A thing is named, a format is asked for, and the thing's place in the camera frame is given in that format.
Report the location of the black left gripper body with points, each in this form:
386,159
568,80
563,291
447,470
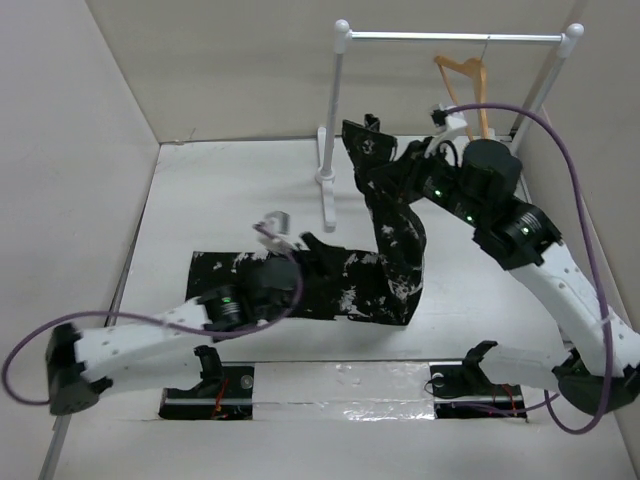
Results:
280,309

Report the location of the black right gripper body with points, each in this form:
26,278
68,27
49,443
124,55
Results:
428,177

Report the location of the black white patterned trousers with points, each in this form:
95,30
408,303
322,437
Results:
382,286

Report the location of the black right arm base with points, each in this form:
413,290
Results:
462,391

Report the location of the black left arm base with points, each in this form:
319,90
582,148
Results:
224,392

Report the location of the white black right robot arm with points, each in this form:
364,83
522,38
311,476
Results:
605,353

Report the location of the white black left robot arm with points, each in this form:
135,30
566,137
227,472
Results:
83,365

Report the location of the silver tape strip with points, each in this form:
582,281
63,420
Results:
342,391

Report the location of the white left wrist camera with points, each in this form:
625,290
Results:
275,230

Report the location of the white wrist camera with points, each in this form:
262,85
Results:
448,126
275,230

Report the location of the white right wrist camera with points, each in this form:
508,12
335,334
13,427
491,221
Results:
448,126

